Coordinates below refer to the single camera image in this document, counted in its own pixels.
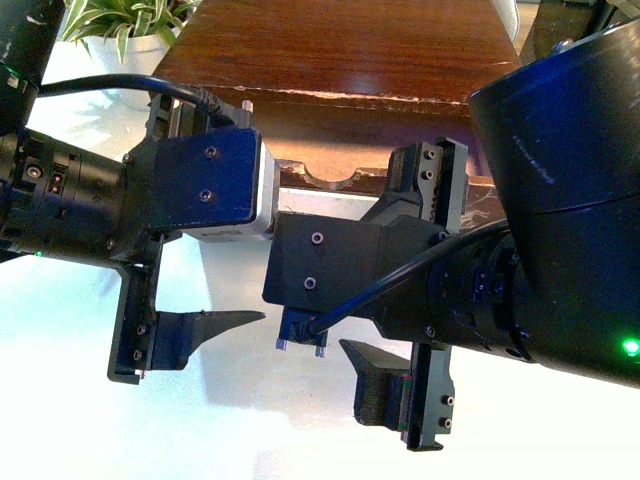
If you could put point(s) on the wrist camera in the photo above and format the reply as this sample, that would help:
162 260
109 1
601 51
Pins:
219 186
317 263

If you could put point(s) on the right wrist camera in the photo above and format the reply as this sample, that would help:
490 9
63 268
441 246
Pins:
317 263

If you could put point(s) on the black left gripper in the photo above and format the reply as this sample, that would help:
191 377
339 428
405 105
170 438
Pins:
143 338

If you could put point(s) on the green potted plant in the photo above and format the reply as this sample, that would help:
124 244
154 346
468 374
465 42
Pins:
126 36

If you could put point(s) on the dark wooden drawer box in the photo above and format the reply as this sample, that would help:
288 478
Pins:
337 85

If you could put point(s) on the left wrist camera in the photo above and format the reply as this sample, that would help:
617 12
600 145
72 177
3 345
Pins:
219 186

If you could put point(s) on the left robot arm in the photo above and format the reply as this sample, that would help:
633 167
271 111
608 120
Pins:
57 199

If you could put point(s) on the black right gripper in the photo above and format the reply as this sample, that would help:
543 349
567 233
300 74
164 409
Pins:
420 211

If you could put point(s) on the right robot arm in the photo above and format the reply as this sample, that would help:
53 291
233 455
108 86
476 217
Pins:
557 281

